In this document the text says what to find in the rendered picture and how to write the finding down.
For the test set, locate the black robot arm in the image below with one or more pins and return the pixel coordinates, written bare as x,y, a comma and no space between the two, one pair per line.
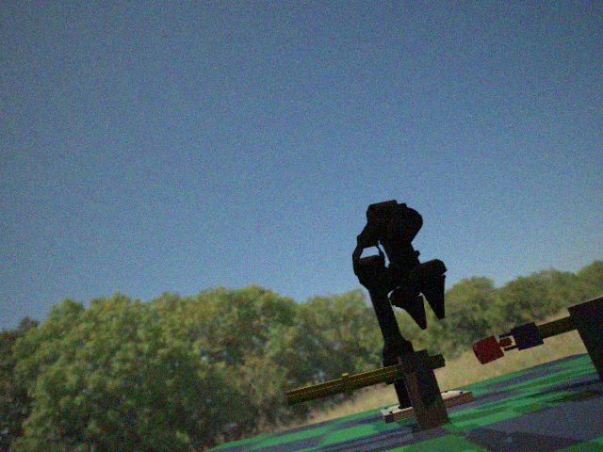
395,225

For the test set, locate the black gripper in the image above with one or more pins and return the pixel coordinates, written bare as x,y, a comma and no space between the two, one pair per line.
426,278

